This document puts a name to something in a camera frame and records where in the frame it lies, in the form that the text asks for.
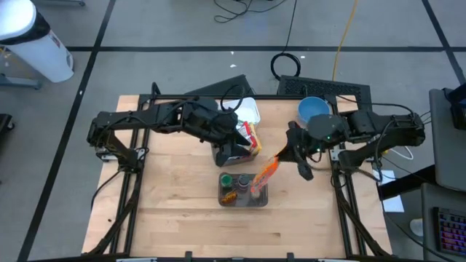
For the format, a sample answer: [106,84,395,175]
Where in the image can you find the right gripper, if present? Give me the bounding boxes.
[274,121,322,182]

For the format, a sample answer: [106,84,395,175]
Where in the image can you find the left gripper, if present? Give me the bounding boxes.
[189,98,253,168]

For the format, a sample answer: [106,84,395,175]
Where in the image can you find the red white snack bag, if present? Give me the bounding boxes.
[240,121,258,151]

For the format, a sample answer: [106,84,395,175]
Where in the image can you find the orange ramen noodle packet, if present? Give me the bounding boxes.
[250,155,281,194]

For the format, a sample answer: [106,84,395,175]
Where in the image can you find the purple-label spice jar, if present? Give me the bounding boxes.
[237,173,252,191]

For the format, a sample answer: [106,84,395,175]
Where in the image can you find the orange snack bar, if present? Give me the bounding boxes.
[221,190,239,206]

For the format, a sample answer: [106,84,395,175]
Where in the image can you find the translucent grey plastic bin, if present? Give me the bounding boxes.
[210,140,261,169]
[217,171,269,209]

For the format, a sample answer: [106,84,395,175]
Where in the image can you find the white plastic bin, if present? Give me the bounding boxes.
[221,96,261,127]

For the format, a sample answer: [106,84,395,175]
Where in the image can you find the blue bowl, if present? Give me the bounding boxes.
[297,95,331,124]

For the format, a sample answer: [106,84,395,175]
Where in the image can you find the black perforated control box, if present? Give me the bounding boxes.
[277,74,374,112]

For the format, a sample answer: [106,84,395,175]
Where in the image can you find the white paper sheet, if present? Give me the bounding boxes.
[373,169,406,214]

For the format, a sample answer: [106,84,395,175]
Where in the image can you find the white computer mouse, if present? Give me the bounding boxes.
[409,218,425,238]

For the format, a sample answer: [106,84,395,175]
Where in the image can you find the backlit keyboard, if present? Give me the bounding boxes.
[433,206,466,258]

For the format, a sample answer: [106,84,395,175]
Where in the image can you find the wooden desk grey legs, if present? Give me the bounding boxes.
[0,72,42,91]

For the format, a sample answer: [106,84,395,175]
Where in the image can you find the white trash can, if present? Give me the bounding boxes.
[0,0,75,84]

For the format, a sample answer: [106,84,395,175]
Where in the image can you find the black chair base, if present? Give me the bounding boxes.
[0,112,16,132]

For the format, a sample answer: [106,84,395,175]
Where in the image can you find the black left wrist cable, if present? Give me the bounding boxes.
[219,84,246,115]

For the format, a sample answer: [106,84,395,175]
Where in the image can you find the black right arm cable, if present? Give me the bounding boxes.
[336,94,416,118]

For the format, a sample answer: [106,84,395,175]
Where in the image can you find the black coiled floor cable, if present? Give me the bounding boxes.
[269,52,302,82]

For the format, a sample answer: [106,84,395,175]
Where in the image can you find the thin black hanging cable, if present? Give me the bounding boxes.
[284,0,298,54]

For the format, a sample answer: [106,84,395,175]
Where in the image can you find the black floor cables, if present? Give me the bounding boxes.
[213,0,288,23]

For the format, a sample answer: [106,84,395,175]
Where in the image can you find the yellow hanging cable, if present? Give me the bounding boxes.
[331,0,360,82]

